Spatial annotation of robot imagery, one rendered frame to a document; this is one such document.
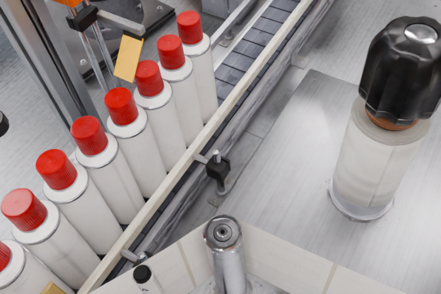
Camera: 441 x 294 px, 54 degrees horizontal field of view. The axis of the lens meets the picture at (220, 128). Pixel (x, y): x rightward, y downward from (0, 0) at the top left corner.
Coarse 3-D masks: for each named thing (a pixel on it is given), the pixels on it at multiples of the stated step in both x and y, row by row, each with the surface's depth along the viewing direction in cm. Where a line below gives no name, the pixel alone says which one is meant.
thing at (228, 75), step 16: (288, 0) 91; (272, 16) 88; (288, 16) 88; (304, 16) 87; (256, 32) 85; (272, 32) 85; (240, 48) 83; (256, 48) 83; (224, 64) 81; (240, 64) 80; (224, 80) 78; (256, 80) 78; (224, 96) 76; (208, 144) 70; (176, 192) 65; (160, 208) 64; (112, 272) 58
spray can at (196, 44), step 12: (192, 12) 58; (180, 24) 57; (192, 24) 57; (180, 36) 59; (192, 36) 58; (204, 36) 61; (192, 48) 59; (204, 48) 60; (192, 60) 60; (204, 60) 61; (204, 72) 63; (204, 84) 65; (204, 96) 67; (216, 96) 70; (204, 108) 69; (216, 108) 71; (204, 120) 71
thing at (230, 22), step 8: (248, 0) 79; (240, 8) 77; (248, 8) 79; (232, 16) 76; (240, 16) 78; (224, 24) 75; (232, 24) 76; (216, 32) 74; (224, 32) 75; (216, 40) 73
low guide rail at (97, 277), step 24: (312, 0) 88; (288, 24) 81; (264, 48) 78; (240, 96) 73; (216, 120) 68; (192, 144) 66; (168, 192) 63; (144, 216) 59; (120, 240) 57; (96, 288) 55
